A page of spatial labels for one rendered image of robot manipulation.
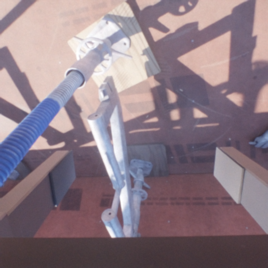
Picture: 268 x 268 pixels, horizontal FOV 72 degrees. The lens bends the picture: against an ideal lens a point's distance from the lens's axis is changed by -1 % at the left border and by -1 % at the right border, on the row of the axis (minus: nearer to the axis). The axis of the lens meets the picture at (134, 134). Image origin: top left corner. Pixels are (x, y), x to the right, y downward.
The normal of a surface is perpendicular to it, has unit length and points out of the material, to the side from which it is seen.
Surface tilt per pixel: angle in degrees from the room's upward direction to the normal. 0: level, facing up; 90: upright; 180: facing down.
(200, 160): 0
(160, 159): 0
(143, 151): 0
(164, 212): 90
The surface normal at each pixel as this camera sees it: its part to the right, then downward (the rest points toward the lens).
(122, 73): -0.11, 0.63
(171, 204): -0.19, -0.77
